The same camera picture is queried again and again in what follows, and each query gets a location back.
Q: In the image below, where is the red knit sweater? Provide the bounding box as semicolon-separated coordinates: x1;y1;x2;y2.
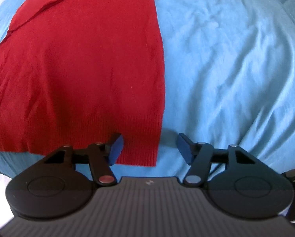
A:
0;0;165;166

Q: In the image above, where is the light blue bed sheet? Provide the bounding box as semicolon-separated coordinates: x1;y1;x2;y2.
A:
0;0;295;179

